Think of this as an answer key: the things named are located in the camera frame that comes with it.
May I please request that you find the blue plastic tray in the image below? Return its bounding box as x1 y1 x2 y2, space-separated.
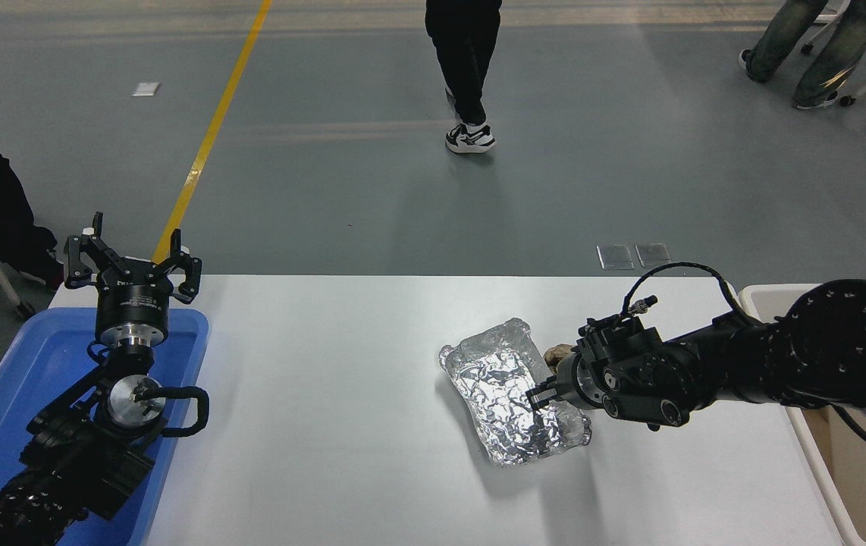
0 306 210 546

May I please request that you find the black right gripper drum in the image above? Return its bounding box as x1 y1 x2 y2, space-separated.
553 353 593 409

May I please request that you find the large pale plastic bin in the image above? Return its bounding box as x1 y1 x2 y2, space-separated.
738 283 866 546

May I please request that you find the silver foil tray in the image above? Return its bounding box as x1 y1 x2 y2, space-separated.
438 317 593 466

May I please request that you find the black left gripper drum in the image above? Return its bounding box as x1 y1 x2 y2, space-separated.
96 262 176 334

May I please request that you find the clear floor plate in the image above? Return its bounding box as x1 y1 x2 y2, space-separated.
598 244 635 271
635 243 673 269

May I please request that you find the person by wheeled chair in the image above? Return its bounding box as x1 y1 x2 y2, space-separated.
739 0 866 111

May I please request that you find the person standing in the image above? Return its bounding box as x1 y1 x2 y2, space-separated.
425 0 503 155

